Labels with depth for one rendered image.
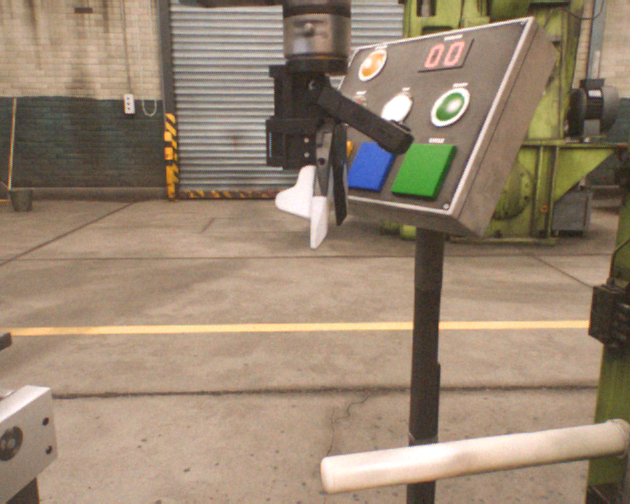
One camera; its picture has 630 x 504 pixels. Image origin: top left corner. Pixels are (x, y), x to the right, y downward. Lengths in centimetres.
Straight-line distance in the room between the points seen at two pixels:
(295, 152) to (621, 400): 60
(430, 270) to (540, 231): 452
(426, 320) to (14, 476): 61
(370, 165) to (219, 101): 751
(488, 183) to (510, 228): 463
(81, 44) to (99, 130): 119
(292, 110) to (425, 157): 21
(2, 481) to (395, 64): 75
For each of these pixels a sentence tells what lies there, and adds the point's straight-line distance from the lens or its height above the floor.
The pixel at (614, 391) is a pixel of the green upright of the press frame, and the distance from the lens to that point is 95.
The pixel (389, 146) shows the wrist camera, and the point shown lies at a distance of 60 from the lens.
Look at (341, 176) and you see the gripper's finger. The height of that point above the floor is 101.
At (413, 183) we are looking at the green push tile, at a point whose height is 99.
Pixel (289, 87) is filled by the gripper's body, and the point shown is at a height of 111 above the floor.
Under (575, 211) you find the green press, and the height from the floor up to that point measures 26.
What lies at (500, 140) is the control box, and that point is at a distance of 75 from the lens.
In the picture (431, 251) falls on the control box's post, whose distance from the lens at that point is 90.
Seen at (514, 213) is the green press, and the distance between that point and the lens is 532.
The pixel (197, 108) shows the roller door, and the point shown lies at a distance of 831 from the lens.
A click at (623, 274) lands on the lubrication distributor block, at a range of 89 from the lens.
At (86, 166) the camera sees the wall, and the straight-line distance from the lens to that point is 881.
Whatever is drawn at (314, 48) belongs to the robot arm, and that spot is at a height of 114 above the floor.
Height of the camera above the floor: 106
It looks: 13 degrees down
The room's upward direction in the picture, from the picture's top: straight up
